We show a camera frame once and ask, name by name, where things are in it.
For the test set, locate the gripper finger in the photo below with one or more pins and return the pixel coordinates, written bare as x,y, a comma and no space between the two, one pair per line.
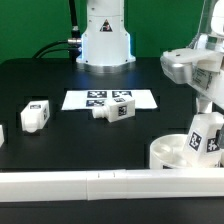
203,104

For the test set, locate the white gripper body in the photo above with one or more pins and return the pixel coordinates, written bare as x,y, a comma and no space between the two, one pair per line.
210,84

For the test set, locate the white round stool seat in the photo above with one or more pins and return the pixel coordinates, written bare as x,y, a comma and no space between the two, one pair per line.
166,153

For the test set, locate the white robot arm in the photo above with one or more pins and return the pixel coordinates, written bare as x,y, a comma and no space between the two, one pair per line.
106,47

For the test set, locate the white marker sheet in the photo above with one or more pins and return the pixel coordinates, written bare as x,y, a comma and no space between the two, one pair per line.
87,99

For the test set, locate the white left fence block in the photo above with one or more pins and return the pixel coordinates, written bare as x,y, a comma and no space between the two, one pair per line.
1,135

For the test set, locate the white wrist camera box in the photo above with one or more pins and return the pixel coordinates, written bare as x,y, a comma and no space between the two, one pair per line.
180,64

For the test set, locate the white front fence rail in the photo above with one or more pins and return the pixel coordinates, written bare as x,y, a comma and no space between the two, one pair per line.
110,184

